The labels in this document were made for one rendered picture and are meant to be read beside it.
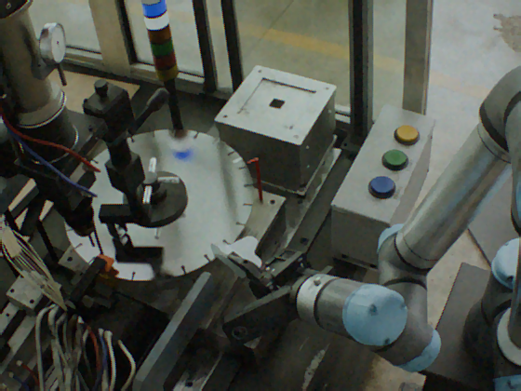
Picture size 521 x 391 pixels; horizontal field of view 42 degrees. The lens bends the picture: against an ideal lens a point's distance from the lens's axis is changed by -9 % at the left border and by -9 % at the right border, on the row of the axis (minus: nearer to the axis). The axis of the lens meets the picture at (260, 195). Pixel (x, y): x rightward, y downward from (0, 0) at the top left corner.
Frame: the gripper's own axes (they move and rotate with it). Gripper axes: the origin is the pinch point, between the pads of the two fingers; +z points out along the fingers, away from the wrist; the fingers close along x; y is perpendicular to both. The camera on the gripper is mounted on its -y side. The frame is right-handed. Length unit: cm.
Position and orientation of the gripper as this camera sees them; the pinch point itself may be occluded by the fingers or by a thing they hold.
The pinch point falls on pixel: (229, 284)
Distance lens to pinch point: 118.1
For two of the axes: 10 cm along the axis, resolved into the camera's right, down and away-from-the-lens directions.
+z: -5.5, -0.7, 8.3
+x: -4.3, -8.3, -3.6
